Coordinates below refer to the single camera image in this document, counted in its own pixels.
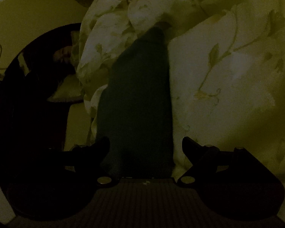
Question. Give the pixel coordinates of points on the white leaf-print duvet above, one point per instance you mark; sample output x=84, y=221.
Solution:
x=227, y=61

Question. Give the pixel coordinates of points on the black small garment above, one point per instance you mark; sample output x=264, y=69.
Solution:
x=134, y=116

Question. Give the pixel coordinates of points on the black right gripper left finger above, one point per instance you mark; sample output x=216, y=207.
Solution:
x=56, y=184

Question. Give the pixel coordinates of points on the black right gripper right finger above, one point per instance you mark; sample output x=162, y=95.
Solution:
x=231, y=188

